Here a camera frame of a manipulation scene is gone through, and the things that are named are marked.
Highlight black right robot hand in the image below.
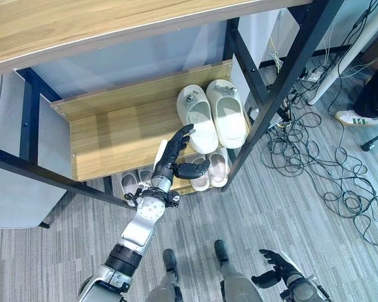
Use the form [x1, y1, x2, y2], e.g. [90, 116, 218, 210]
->
[251, 249, 303, 289]

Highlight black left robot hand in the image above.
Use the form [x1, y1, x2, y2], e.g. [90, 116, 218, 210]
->
[152, 123, 211, 183]

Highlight white slipper with charms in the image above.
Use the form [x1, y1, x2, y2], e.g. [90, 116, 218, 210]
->
[175, 86, 220, 155]

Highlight low wooden rack shelf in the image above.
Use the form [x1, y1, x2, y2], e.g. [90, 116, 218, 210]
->
[169, 181, 196, 196]

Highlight long wooden rack board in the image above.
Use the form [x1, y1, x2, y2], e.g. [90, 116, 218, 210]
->
[0, 0, 313, 77]

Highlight person's shoe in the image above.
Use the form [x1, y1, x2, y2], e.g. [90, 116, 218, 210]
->
[334, 109, 378, 127]

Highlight grey slipper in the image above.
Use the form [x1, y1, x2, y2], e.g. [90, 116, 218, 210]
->
[137, 168, 154, 187]
[120, 172, 140, 208]

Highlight pink slipper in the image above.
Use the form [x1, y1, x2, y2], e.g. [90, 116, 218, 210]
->
[190, 153, 212, 191]
[206, 147, 231, 188]

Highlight silver right robot leg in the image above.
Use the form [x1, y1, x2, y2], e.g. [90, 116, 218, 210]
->
[213, 239, 273, 302]

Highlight silver robot leg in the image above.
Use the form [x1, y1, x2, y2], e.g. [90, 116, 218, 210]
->
[146, 248, 184, 302]
[213, 239, 273, 302]

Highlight wooden shelf with back lip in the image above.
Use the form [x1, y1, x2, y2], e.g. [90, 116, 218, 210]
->
[50, 59, 253, 182]

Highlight cream slipper with charms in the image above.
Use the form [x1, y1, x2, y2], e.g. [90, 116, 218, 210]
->
[205, 79, 250, 149]

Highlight silver left robot leg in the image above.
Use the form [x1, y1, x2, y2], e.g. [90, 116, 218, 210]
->
[146, 248, 184, 302]

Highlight black stand foot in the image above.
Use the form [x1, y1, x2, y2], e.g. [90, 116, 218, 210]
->
[360, 131, 378, 152]

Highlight white power strip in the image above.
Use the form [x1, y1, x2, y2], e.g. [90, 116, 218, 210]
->
[300, 70, 324, 83]

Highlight white table leg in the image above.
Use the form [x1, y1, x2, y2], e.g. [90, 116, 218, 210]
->
[307, 24, 370, 105]

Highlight person's leg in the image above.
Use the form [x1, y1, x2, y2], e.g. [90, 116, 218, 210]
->
[353, 46, 378, 119]

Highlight black cable tangle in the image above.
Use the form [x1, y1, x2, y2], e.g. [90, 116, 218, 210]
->
[259, 0, 378, 245]

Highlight black metal shoe rack frame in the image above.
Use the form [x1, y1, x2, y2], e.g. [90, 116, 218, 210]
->
[0, 0, 353, 228]

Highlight yellow green cable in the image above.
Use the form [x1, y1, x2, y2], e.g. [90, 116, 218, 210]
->
[268, 36, 284, 69]

